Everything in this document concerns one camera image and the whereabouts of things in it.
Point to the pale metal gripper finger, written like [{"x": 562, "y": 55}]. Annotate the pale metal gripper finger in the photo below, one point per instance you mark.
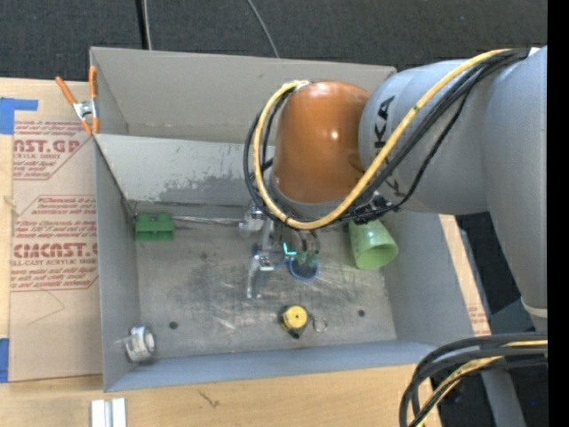
[
  {"x": 266, "y": 263},
  {"x": 251, "y": 278}
]

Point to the grey metal bin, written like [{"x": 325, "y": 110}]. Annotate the grey metal bin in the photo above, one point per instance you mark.
[{"x": 200, "y": 292}]

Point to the pale green cup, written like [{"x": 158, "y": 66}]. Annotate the pale green cup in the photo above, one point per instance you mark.
[{"x": 371, "y": 247}]

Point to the green toy building block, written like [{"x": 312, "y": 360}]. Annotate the green toy building block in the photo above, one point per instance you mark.
[{"x": 154, "y": 228}]

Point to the clear glass jar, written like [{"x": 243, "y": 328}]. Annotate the clear glass jar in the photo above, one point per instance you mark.
[{"x": 140, "y": 343}]

